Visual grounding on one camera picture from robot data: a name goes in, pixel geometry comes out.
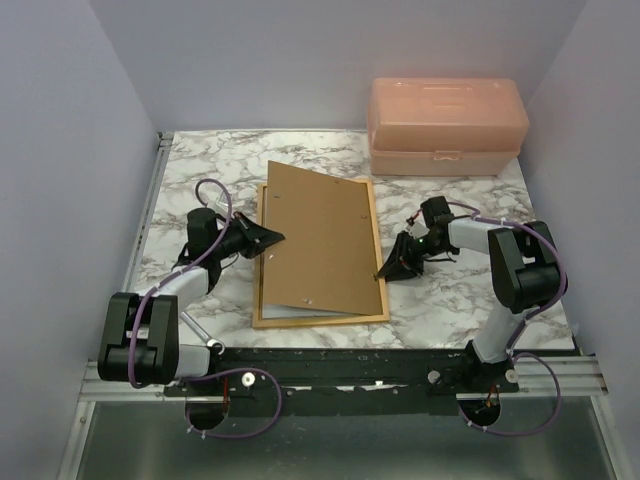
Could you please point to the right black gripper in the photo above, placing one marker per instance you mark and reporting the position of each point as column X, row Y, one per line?
column 400, row 264

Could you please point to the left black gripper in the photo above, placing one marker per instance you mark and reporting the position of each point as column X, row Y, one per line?
column 257, row 237

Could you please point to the sunset landscape photo print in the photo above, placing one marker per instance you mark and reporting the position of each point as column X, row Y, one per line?
column 271, row 311

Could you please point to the brown cardboard backing board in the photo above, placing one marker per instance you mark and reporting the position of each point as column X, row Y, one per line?
column 327, row 261

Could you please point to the orange wooden picture frame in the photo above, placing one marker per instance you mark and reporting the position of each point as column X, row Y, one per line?
column 259, row 321

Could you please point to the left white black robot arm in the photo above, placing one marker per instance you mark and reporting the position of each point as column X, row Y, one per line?
column 140, row 342

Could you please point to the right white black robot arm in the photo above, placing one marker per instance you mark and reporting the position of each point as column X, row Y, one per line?
column 527, row 275

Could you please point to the silver ratchet wrench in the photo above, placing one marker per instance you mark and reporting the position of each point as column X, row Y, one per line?
column 201, row 333

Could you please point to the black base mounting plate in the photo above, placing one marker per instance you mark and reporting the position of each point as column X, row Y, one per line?
column 344, row 382

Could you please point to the pink translucent plastic box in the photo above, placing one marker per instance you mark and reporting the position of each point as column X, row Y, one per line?
column 444, row 126

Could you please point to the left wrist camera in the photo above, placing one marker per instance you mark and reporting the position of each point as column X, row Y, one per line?
column 220, row 205

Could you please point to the aluminium extrusion rail left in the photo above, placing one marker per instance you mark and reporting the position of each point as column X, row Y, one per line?
column 159, row 166

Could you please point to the aluminium extrusion rail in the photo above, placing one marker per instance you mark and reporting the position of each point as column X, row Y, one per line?
column 159, row 166
column 577, row 377

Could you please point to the aluminium extrusion rail front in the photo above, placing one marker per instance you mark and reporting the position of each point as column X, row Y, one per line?
column 577, row 377

